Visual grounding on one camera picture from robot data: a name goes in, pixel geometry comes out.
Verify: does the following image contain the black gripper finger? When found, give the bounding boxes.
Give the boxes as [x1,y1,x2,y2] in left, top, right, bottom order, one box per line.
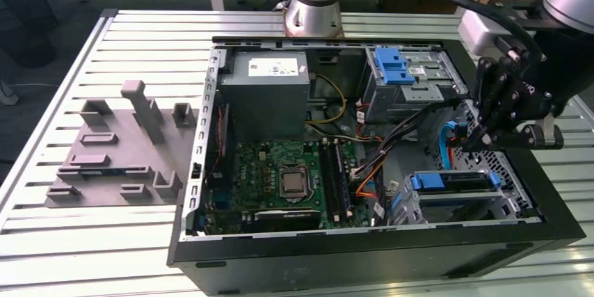
[481,115,566,151]
[462,56,529,151]

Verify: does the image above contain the hard disk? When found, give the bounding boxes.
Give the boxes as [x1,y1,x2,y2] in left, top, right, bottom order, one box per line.
[389,170,502,223]

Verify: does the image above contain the silver metal disk bay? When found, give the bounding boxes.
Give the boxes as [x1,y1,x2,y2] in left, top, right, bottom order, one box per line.
[404,170,521,225]

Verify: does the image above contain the metal optical drive cage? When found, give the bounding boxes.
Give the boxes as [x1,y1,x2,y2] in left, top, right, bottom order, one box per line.
[364,46,470,124]

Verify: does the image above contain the blue plastic drive latch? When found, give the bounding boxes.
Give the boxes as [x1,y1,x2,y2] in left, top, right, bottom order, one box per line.
[376,47,417,86]

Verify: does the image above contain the dark blue RAM stick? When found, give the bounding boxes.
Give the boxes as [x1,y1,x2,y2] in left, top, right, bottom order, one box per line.
[337,142,353,213]

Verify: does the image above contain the black RAM slot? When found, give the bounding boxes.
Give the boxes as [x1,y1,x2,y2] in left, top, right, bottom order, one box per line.
[322,139,340,220]

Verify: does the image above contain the CPU socket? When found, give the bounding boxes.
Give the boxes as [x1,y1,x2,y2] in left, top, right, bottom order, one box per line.
[277,163,313,204]

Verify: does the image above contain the grey power supply unit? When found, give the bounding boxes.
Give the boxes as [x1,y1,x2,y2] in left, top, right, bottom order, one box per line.
[218,50,312,141]

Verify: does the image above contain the silver CPU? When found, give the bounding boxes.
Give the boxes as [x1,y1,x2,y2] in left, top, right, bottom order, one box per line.
[281,172,308,193]

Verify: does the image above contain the black open PC case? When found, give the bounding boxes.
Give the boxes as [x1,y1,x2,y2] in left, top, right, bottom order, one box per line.
[166,35,586,294]

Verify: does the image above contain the green motherboard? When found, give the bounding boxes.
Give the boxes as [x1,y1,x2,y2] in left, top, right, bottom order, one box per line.
[203,138,373,234]

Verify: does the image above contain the black graphics card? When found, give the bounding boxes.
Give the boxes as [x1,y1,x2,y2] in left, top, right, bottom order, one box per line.
[241,208,322,232]

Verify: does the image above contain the grey parts rack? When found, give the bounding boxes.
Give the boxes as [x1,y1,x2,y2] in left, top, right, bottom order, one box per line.
[45,80,202,209]

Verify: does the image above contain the blue flat data wire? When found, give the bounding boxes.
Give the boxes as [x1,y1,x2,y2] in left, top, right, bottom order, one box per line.
[436,119,468,172]

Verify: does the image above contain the black sleeved cable bundle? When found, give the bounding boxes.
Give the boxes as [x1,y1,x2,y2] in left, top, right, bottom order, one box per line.
[353,100,465,179]

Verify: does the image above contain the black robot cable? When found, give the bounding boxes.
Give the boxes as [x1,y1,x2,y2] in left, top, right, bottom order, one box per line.
[398,0,549,61]

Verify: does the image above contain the yellow and black wire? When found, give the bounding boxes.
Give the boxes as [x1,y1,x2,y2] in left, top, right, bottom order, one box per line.
[306,73,349,126]

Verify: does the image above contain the orange and red wires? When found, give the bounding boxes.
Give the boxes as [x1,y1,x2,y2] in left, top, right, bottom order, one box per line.
[356,168,386,200]

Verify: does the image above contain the thin red wire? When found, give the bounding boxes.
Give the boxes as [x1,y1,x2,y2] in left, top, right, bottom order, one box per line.
[211,104,233,178]

